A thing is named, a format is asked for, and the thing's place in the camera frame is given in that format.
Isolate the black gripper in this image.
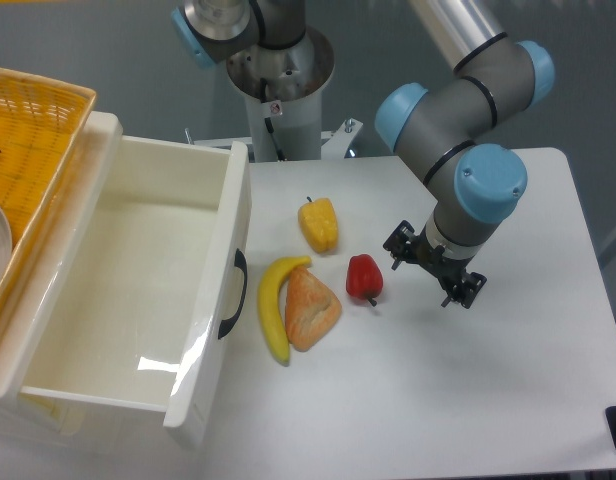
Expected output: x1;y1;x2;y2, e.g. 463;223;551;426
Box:
382;220;487;309

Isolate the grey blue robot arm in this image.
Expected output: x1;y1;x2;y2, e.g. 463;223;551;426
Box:
171;1;555;307

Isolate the red bell pepper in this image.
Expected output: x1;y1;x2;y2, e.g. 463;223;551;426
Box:
346;254;383;307

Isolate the yellow bell pepper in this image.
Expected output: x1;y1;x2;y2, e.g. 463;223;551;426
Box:
298;198;339;253

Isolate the orange triangular bread pastry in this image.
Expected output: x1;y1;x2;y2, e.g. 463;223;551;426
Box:
285;266;342;352

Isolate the yellow banana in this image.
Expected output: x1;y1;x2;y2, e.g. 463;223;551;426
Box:
257;256;311;366

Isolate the white plastic drawer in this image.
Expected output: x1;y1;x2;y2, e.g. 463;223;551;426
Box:
0;136;251;449

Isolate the yellow woven basket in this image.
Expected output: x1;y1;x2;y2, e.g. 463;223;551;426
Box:
0;67;97;316

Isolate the black drawer handle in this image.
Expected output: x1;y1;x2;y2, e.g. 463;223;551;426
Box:
218;248;249;340

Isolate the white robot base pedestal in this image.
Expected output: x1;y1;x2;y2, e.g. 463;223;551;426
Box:
226;26;363;162

